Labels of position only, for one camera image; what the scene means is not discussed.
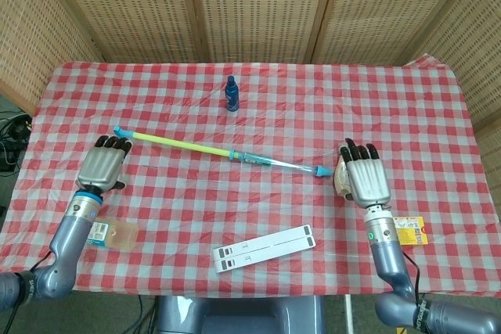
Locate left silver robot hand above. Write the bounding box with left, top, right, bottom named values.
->
left=75, top=134, right=133, bottom=195

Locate grey robot torso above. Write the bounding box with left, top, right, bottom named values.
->
left=155, top=295, right=326, bottom=334

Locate red white checkered tablecloth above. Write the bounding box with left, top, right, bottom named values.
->
left=0, top=54, right=501, bottom=300

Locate beige squeeze sauce bottle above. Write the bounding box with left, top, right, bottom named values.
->
left=332, top=145, right=355, bottom=199

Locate white table leg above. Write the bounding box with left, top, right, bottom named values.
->
left=344, top=294, right=355, bottom=334

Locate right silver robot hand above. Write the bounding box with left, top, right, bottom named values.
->
left=338, top=137, right=394, bottom=210

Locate yellow printed box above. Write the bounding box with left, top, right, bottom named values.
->
left=395, top=215, right=428, bottom=248

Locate green blue long stick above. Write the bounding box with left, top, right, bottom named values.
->
left=112, top=125, right=334, bottom=178

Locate black cable bundle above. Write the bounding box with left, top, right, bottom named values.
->
left=0, top=109, right=33, bottom=173

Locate bamboo screen panel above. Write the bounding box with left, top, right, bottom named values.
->
left=38, top=0, right=205, bottom=63
left=0, top=0, right=103, bottom=116
left=402, top=0, right=501, bottom=198
left=183, top=0, right=341, bottom=63
left=308, top=0, right=490, bottom=66

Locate white folding stand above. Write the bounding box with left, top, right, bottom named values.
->
left=212, top=224, right=316, bottom=275

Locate dark blue bottle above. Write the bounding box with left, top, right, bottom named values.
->
left=224, top=74, right=240, bottom=114

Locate clear tea drink bottle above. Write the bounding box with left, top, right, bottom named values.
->
left=84, top=219, right=139, bottom=252

